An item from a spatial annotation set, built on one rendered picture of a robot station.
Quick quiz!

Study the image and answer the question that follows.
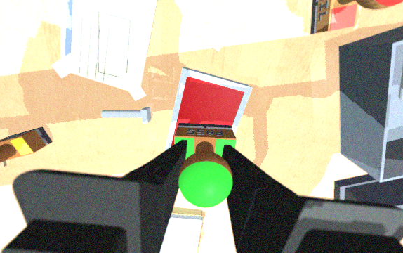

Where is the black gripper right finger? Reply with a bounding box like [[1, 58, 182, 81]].
[[222, 144, 403, 253]]

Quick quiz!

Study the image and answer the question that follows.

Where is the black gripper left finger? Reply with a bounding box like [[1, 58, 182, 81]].
[[12, 139, 187, 253]]

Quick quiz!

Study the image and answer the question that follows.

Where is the rubber stamp with red knob handle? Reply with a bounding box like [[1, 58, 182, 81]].
[[310, 0, 403, 34]]

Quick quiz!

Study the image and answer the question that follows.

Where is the white flat strip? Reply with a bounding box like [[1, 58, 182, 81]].
[[200, 0, 252, 52]]

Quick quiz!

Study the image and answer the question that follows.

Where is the white inspection card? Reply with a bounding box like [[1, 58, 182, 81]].
[[52, 0, 157, 100]]

